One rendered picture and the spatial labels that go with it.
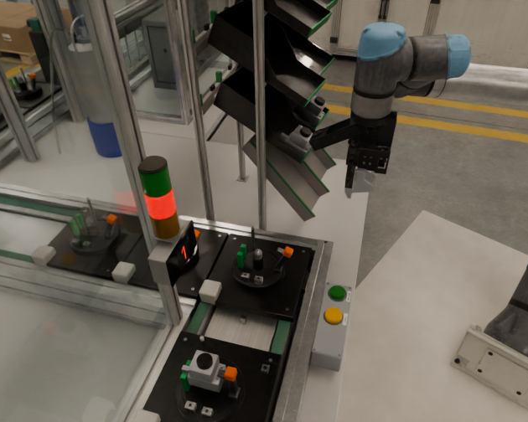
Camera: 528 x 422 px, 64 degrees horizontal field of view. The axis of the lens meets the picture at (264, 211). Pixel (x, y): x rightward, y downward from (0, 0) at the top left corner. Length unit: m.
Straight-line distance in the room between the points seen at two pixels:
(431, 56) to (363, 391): 0.73
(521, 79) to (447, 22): 3.85
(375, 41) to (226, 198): 0.92
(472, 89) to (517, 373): 0.61
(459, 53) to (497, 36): 4.10
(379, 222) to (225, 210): 1.50
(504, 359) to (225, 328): 0.63
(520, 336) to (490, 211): 2.11
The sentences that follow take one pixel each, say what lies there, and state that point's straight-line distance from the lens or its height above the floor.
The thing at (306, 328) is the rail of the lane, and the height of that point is 0.95.
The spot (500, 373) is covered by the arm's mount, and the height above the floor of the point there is 0.93.
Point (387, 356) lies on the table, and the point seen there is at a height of 0.86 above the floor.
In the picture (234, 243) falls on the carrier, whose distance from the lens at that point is 1.20.
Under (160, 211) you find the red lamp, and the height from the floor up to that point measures 1.33.
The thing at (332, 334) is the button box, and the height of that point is 0.96.
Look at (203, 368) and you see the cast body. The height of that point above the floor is 1.09.
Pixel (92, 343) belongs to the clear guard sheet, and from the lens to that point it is 0.76.
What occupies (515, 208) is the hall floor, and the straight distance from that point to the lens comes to 3.23.
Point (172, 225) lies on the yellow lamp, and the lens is 0.80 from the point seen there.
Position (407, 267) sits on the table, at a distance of 1.35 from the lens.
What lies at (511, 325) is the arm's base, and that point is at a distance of 1.09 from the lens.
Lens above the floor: 1.81
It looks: 41 degrees down
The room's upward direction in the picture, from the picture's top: 1 degrees counter-clockwise
